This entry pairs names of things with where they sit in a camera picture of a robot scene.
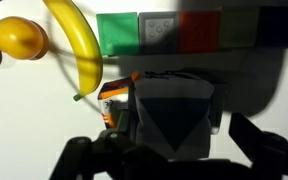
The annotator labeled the grey soft block black triangle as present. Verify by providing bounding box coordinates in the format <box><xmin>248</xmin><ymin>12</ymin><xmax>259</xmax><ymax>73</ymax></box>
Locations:
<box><xmin>129</xmin><ymin>71</ymin><xmax>226</xmax><ymax>160</ymax></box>

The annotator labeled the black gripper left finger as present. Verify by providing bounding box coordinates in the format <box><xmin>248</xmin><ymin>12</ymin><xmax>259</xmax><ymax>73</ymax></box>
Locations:
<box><xmin>117</xmin><ymin>110</ymin><xmax>130</xmax><ymax>136</ymax></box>

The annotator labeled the orange soft block number nine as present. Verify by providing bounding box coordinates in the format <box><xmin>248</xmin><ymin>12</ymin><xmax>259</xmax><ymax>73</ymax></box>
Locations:
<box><xmin>97</xmin><ymin>71</ymin><xmax>140</xmax><ymax>129</ymax></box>

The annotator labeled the orange cube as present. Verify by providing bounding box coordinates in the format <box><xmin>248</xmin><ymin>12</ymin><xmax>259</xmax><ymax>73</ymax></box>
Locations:
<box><xmin>179</xmin><ymin>11</ymin><xmax>220</xmax><ymax>53</ymax></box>

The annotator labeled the lime green cube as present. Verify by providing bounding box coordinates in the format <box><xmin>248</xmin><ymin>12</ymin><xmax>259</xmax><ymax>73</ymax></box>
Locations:
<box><xmin>219</xmin><ymin>7</ymin><xmax>260</xmax><ymax>48</ymax></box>

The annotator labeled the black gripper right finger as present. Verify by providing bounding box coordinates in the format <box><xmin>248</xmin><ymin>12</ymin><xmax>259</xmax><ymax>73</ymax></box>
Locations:
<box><xmin>229</xmin><ymin>113</ymin><xmax>265</xmax><ymax>162</ymax></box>

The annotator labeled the grey dotted cube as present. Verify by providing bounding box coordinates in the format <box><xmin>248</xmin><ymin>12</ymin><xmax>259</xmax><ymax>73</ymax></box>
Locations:
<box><xmin>138</xmin><ymin>11</ymin><xmax>179</xmax><ymax>54</ymax></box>

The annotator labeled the blue cube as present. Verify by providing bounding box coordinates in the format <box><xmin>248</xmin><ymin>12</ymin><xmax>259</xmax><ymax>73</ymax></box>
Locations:
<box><xmin>256</xmin><ymin>6</ymin><xmax>288</xmax><ymax>47</ymax></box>

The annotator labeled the yellow orange fruit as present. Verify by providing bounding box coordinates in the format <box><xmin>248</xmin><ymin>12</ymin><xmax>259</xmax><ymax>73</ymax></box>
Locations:
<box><xmin>0</xmin><ymin>16</ymin><xmax>49</xmax><ymax>60</ymax></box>

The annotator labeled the yellow banana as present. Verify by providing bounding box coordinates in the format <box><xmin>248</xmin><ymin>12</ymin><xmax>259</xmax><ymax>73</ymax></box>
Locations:
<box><xmin>43</xmin><ymin>0</ymin><xmax>103</xmax><ymax>101</ymax></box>

